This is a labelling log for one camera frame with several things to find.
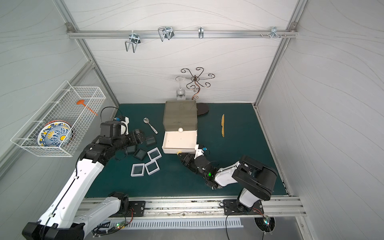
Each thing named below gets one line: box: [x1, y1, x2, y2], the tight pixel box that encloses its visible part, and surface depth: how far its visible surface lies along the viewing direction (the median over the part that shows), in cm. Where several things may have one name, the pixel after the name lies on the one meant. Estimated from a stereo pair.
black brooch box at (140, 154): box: [133, 148, 147, 161], surface depth 94 cm
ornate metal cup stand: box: [180, 67, 216, 117], surface depth 97 cm
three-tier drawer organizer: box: [162, 100, 198, 155], surface depth 88 cm
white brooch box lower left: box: [130, 163, 145, 177], surface depth 88 cm
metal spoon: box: [143, 117, 158, 134], surface depth 111 cm
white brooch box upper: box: [147, 147, 162, 161], surface depth 93 cm
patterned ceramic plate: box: [37, 120, 75, 147], surface depth 62 cm
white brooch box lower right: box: [144, 159, 160, 176], surface depth 88 cm
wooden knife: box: [221, 114, 225, 138], surface depth 110 cm
